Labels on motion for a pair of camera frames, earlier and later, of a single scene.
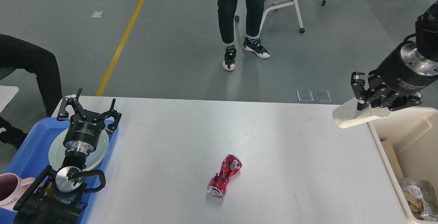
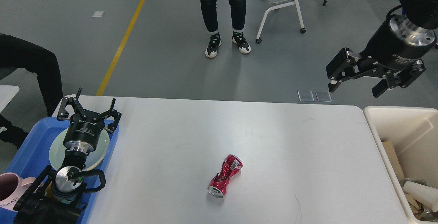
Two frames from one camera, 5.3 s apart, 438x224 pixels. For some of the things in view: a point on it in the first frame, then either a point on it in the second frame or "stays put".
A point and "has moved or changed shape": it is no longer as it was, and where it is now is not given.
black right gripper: [403, 71] -> [397, 42]
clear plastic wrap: [421, 197] has moved or changed shape
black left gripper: [83, 134] stays put
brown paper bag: [388, 146] stays put
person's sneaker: [253, 45] -> [238, 38]
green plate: [57, 151] stays put
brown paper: [417, 205] stays put
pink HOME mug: [12, 188] stays put
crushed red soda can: [231, 164] stays put
